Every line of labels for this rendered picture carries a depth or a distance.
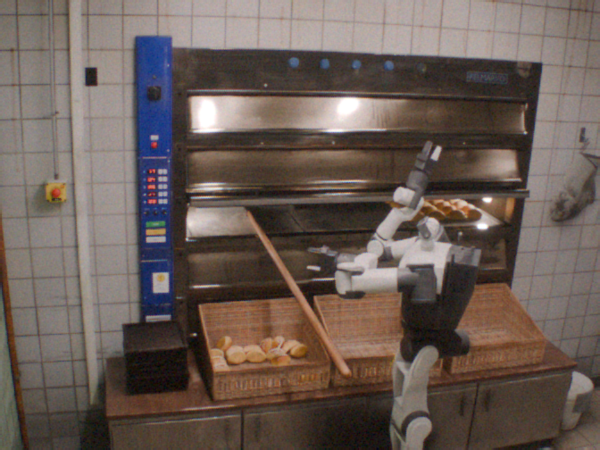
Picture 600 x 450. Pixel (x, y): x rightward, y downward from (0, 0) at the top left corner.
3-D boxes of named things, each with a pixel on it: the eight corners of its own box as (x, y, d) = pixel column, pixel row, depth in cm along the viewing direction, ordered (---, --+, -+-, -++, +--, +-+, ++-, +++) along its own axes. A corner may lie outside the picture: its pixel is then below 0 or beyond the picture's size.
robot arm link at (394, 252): (385, 263, 306) (428, 254, 293) (370, 267, 296) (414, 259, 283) (379, 238, 307) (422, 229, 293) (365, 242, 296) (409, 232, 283)
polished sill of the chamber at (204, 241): (185, 244, 332) (185, 236, 330) (504, 230, 378) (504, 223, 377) (187, 248, 326) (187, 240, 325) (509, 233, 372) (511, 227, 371)
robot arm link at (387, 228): (395, 211, 299) (372, 242, 307) (384, 212, 290) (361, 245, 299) (412, 226, 295) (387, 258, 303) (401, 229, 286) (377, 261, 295)
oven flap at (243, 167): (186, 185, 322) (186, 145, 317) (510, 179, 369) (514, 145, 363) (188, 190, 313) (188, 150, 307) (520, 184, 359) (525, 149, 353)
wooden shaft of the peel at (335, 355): (352, 379, 210) (352, 371, 209) (342, 380, 209) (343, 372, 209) (251, 215, 367) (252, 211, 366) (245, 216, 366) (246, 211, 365)
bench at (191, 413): (113, 448, 350) (106, 354, 332) (508, 402, 412) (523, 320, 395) (116, 519, 299) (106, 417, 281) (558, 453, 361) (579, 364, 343)
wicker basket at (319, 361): (196, 351, 342) (196, 303, 334) (302, 342, 358) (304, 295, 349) (212, 402, 298) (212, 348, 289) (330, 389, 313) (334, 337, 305)
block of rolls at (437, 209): (371, 193, 426) (372, 185, 424) (439, 192, 438) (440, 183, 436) (411, 222, 370) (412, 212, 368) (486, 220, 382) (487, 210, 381)
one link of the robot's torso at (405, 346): (454, 346, 288) (460, 310, 283) (469, 361, 276) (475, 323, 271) (396, 354, 280) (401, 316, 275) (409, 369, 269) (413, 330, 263)
